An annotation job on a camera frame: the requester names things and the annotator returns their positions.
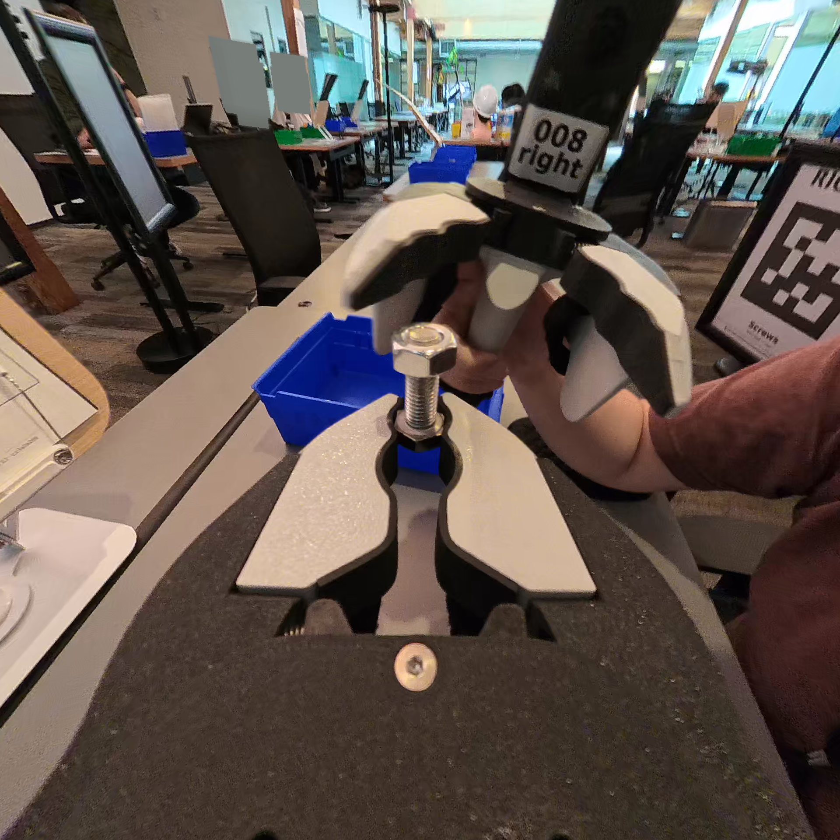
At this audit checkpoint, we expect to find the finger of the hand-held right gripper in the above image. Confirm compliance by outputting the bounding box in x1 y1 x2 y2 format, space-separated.
341 182 493 357
559 233 694 423

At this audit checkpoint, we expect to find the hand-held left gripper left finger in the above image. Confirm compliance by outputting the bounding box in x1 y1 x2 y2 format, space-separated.
235 395 399 593

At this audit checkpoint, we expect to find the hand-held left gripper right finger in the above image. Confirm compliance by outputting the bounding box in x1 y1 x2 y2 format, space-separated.
436 392 598 600

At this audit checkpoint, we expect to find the silver hex nut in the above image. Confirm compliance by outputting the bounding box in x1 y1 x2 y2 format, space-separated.
395 416 444 450

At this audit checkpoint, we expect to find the blue divided parts bin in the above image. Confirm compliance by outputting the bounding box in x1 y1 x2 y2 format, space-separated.
252 314 505 473

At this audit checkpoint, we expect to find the silver hex bolt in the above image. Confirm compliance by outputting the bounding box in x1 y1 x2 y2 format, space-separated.
392 323 458 429

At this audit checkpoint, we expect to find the blue storage bin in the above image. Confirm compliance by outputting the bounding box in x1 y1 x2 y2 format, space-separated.
408 144 479 186
141 129 190 158

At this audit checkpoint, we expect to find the black mesh armrest pad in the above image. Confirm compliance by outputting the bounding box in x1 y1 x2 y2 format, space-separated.
508 419 651 503

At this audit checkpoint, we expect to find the grey storage box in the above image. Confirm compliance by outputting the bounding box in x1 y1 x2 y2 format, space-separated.
682 199 760 252

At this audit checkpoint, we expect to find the black office chair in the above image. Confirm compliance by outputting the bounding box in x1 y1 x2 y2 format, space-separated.
92 187 198 290
185 128 324 308
591 98 719 247

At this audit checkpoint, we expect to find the large framed code sign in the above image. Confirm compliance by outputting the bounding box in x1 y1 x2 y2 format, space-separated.
696 141 840 366

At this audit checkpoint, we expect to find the rounded wooden board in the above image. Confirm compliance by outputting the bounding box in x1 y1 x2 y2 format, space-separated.
0 289 111 460

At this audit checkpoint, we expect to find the screen on black floor stand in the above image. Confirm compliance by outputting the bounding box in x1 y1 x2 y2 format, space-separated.
25 8 225 375

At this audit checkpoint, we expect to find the wooden-top desk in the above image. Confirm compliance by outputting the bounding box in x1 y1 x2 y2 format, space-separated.
33 150 198 169

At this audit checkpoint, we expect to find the black framed panel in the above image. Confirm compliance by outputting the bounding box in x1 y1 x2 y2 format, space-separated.
0 210 37 286

